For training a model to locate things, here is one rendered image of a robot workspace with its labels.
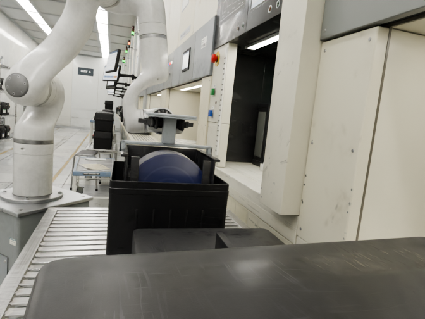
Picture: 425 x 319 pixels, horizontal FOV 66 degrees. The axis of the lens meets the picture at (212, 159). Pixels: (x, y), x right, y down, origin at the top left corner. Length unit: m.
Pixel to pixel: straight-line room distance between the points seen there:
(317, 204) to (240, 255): 0.59
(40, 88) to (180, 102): 1.93
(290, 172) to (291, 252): 0.59
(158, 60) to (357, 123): 0.65
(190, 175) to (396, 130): 0.46
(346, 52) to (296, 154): 0.24
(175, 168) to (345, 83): 0.42
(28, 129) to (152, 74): 0.43
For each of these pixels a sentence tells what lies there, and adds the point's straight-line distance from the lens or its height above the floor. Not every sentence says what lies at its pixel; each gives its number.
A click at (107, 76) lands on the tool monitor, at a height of 1.58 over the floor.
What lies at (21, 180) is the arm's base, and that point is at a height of 0.83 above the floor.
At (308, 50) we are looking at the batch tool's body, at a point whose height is 1.26.
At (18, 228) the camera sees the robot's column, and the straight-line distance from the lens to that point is 1.14.
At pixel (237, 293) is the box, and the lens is 0.16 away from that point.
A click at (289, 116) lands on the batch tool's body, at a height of 1.11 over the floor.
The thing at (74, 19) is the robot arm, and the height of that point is 1.34.
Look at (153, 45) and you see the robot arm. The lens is 1.10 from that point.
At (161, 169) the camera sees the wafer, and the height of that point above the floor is 0.95.
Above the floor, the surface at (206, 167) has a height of 0.97.
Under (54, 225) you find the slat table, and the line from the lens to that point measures 0.99.
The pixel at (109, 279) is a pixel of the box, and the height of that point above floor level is 1.01.
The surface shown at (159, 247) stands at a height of 0.86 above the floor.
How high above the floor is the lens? 1.09
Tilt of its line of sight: 8 degrees down
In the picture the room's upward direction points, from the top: 6 degrees clockwise
